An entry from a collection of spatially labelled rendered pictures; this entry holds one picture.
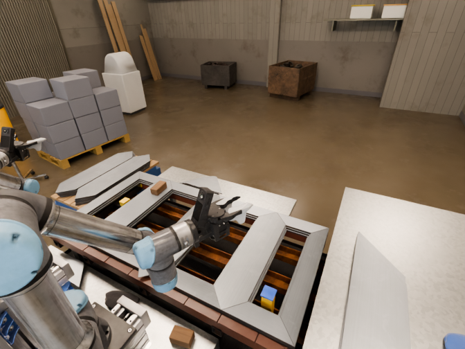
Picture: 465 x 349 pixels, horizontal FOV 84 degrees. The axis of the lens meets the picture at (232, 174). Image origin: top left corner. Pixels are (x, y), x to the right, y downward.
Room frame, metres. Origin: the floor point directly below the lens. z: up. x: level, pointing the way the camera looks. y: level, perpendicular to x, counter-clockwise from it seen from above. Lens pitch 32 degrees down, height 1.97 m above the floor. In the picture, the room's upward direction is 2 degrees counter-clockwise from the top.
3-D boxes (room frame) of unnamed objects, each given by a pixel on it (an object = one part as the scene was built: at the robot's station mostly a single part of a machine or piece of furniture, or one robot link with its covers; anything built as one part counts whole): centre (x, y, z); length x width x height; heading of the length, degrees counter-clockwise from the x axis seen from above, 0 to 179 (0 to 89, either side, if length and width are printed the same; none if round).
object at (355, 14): (6.96, -3.07, 1.93); 0.47 x 0.39 x 0.26; 61
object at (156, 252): (0.49, 0.21, 1.43); 0.11 x 0.08 x 0.09; 125
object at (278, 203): (1.74, 0.10, 0.74); 1.20 x 0.26 x 0.03; 62
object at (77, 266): (1.04, 1.00, 0.70); 0.39 x 0.12 x 0.04; 62
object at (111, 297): (0.82, 0.61, 0.70); 0.20 x 0.10 x 0.03; 74
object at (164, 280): (0.51, 0.22, 1.34); 0.11 x 0.08 x 0.11; 35
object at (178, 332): (0.63, 0.25, 0.70); 0.10 x 0.06 x 0.05; 73
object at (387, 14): (6.65, -3.63, 1.93); 0.46 x 0.38 x 0.26; 61
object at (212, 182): (1.81, 0.24, 0.77); 0.45 x 0.20 x 0.04; 62
